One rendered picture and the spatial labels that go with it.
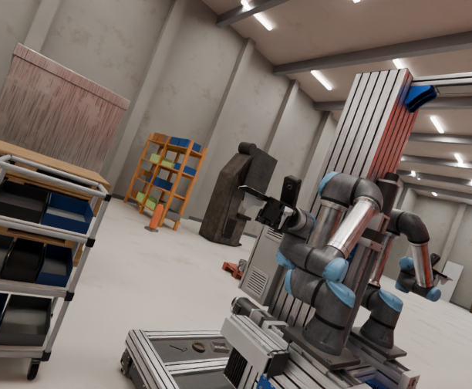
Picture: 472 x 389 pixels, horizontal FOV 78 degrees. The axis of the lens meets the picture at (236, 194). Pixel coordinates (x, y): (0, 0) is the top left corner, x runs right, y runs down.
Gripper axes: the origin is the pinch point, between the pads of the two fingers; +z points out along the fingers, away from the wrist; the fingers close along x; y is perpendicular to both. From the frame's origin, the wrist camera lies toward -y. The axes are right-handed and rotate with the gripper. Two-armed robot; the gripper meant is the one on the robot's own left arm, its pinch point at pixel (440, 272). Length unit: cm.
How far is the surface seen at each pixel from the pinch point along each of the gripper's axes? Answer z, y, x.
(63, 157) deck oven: -249, 95, -422
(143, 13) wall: -235, -271, -833
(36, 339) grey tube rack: -194, 113, -45
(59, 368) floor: -178, 132, -49
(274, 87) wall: 270, -327, -972
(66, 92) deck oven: -276, 0, -428
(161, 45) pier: -163, -216, -815
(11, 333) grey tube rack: -206, 110, -44
